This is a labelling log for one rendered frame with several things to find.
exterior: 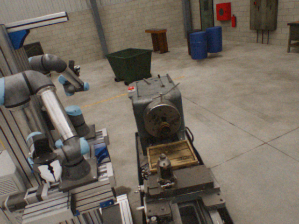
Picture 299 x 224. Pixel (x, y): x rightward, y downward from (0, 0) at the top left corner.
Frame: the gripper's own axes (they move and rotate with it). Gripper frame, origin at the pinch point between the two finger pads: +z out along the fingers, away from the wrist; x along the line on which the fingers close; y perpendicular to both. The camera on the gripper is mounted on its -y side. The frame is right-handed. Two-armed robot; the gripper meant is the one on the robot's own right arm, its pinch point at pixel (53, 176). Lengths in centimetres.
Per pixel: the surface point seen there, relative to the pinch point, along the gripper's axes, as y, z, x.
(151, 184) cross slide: 54, -34, -56
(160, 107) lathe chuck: 23, -75, -97
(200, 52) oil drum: 55, -482, -588
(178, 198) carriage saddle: 60, -19, -65
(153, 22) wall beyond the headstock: -61, -945, -729
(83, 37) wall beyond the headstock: -11, -1029, -373
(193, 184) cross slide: 52, -15, -74
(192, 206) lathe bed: 65, -13, -71
